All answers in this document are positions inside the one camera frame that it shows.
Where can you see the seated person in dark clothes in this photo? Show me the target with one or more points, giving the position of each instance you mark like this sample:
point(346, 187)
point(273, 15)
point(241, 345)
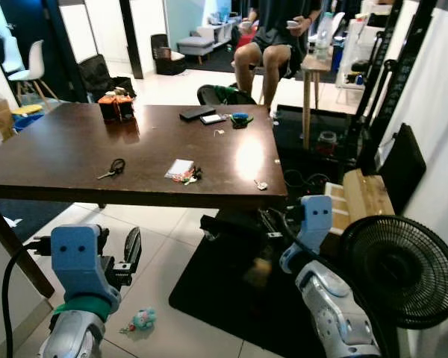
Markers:
point(272, 52)

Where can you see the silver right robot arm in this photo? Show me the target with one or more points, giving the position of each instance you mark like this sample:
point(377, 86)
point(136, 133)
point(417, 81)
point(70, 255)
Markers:
point(336, 313)

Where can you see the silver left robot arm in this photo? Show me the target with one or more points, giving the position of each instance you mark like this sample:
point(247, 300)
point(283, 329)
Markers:
point(71, 332)

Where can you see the black flat panel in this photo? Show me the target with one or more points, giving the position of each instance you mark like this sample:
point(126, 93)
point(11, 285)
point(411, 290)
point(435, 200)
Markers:
point(403, 168)

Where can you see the light blue right wrist camera mount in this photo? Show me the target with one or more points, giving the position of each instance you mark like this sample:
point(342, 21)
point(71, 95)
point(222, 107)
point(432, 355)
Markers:
point(313, 224)

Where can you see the tan cardboard box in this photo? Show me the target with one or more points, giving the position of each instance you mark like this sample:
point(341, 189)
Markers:
point(366, 198)

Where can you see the black and green chair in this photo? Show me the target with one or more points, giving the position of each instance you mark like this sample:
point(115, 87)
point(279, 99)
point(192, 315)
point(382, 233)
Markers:
point(224, 95)

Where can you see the tall black metal stand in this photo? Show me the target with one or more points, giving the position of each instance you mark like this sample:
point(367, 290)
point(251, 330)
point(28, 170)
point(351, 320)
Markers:
point(392, 82)

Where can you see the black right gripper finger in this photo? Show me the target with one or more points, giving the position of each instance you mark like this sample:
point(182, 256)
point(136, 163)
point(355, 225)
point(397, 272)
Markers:
point(222, 221)
point(224, 233)

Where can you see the white card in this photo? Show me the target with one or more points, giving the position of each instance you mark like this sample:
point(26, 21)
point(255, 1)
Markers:
point(179, 167)

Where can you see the blue bucket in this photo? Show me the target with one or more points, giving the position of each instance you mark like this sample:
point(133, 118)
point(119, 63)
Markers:
point(26, 121)

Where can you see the yellow lid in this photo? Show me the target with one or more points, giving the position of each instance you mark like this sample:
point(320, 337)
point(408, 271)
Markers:
point(26, 109)

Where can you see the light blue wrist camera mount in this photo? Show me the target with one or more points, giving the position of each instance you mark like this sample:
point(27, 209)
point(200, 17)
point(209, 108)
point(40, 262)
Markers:
point(78, 261)
point(313, 224)

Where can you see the black flat case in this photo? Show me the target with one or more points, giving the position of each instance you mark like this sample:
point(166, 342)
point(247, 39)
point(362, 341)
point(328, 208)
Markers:
point(197, 113)

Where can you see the white chair with wooden legs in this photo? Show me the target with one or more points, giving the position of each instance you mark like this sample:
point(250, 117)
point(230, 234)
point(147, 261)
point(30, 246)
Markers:
point(33, 63)

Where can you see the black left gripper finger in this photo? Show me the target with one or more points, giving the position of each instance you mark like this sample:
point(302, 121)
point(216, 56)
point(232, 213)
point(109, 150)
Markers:
point(134, 247)
point(104, 237)

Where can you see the grey smartphone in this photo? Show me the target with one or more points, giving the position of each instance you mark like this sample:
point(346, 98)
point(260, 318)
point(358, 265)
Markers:
point(213, 118)

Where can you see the grey ottoman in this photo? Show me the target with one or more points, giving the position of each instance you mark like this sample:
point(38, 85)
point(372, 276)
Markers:
point(196, 48)

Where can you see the black floor mat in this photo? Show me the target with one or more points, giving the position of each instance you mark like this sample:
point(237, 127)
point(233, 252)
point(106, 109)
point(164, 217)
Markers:
point(231, 298)

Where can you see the dark brown wooden table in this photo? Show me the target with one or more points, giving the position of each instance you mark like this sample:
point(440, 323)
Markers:
point(75, 149)

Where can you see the clear plastic bottle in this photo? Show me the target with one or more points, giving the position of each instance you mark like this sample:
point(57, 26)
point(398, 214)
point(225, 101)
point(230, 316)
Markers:
point(322, 37)

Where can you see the wooden stool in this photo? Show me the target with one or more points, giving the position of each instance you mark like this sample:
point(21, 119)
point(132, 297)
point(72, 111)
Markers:
point(313, 74)

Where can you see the light blue left wrist camera mount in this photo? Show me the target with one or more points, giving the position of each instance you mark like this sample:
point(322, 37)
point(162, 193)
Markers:
point(78, 261)

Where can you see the orange and black box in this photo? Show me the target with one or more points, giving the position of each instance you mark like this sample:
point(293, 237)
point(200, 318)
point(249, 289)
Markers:
point(116, 108)

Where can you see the blue green tape measure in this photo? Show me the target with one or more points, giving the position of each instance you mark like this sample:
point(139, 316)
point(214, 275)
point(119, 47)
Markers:
point(241, 119)

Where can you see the small silver key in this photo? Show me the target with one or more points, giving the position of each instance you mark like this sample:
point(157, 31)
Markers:
point(261, 184)

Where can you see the teal plush toy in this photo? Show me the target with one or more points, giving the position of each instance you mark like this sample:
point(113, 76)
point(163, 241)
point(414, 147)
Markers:
point(142, 321)

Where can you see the black backpack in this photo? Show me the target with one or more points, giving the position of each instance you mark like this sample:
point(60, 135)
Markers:
point(97, 74)

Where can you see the black floor fan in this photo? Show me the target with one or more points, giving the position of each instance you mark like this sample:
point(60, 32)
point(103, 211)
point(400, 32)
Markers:
point(403, 272)

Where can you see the jar with red contents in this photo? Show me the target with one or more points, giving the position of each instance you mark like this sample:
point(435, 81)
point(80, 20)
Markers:
point(327, 142)

